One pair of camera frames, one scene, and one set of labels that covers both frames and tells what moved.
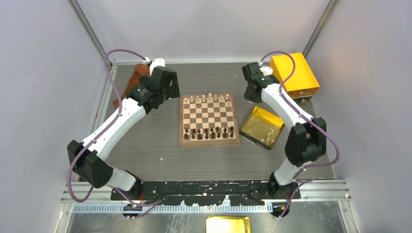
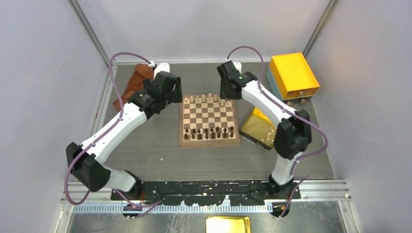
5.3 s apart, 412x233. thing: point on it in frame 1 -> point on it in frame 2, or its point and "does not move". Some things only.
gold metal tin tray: x=262 y=127 does not move
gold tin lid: x=228 y=224 does not move
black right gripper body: x=252 y=98 -> x=225 y=93
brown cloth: x=139 y=70 does not move
